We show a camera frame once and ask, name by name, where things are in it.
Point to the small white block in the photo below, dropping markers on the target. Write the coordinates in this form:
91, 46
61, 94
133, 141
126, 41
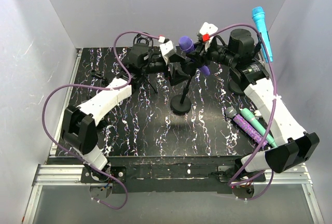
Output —
257, 113

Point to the aluminium frame rail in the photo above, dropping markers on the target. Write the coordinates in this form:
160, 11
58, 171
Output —
58, 196

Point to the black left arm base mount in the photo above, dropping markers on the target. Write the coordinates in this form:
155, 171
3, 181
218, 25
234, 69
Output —
90, 176

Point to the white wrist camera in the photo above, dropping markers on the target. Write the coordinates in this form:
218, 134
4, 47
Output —
205, 33
167, 50

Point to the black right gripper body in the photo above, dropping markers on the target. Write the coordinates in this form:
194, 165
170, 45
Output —
211, 54

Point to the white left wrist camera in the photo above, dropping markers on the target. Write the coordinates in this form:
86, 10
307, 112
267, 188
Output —
167, 50

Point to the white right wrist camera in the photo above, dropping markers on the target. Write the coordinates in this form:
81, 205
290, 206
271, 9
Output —
205, 33

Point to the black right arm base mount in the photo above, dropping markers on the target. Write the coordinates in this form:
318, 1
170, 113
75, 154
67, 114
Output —
225, 173

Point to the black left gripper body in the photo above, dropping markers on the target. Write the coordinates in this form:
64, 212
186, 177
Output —
172, 77

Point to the bright blue microphone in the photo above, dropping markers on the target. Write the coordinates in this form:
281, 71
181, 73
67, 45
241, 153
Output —
258, 16

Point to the purple glitter silver mesh microphone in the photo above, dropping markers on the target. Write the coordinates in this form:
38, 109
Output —
232, 114

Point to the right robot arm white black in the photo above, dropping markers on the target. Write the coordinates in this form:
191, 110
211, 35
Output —
294, 145

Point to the mint green microphone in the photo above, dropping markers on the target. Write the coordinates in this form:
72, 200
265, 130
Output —
249, 117

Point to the purple foam head microphone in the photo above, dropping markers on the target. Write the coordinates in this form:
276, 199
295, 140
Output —
186, 45

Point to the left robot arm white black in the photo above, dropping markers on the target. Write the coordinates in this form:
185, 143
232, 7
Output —
79, 127

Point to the black round base stand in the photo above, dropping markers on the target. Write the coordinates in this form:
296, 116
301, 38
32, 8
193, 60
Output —
234, 88
181, 103

